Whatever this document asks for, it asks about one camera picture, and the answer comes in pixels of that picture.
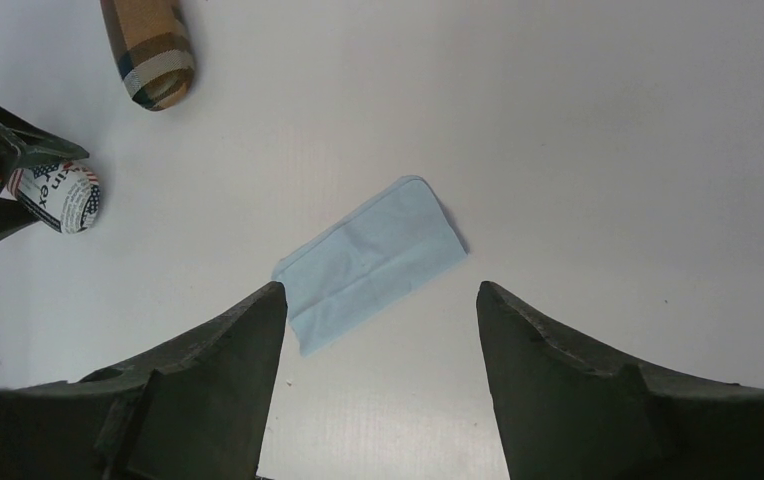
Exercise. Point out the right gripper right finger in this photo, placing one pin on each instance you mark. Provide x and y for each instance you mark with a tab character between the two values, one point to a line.
568	406

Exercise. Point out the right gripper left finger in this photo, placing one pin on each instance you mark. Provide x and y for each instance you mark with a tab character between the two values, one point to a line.
193	407

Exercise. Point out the flag print glasses case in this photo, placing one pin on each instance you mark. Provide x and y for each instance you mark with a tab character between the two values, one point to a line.
65	196

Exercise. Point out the brown striped glasses case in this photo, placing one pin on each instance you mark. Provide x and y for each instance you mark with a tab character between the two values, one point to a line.
151	47

